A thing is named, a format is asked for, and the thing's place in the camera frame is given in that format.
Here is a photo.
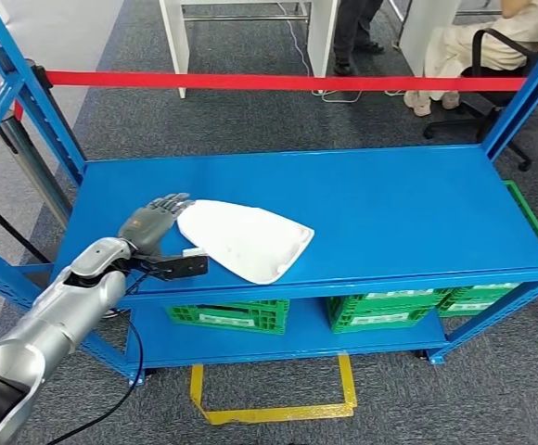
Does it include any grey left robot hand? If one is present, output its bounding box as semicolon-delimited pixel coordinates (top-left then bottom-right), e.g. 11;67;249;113
117;192;197;260

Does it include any white curved plastic part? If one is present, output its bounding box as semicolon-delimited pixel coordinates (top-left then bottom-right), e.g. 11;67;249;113
177;198;316;286

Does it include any blue metal shelf rack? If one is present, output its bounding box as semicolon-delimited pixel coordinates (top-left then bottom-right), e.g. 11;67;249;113
0;0;538;388

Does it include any thin black slanted rod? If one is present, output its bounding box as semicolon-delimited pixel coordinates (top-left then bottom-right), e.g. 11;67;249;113
0;188;52;264

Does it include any white desk with metal bar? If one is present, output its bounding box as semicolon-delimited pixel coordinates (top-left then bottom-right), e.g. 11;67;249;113
159;0;340;99

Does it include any red barrier belt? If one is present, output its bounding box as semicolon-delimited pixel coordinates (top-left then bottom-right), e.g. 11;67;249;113
13;69;538;122

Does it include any yellow floor tape rectangle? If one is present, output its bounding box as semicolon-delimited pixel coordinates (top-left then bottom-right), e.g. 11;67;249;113
189;354;358;426

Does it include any person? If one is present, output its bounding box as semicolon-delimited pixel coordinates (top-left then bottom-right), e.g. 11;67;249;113
403;0;538;118
332;0;386;78

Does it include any white desk panel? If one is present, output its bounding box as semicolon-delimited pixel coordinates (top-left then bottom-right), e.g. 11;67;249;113
399;0;464;78

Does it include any black office chair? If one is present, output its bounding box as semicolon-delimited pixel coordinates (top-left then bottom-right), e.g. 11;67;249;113
422;27;538;173

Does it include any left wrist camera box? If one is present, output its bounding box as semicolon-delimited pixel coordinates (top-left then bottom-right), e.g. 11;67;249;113
132;247;209;283

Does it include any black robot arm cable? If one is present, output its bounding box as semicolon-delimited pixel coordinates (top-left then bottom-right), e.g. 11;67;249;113
45;273;144;445

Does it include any chrome stanchion post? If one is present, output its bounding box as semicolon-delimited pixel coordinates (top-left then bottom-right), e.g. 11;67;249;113
0;57;73;228

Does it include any white floor cable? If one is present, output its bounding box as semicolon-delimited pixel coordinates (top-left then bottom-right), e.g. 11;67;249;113
275;0;407;105

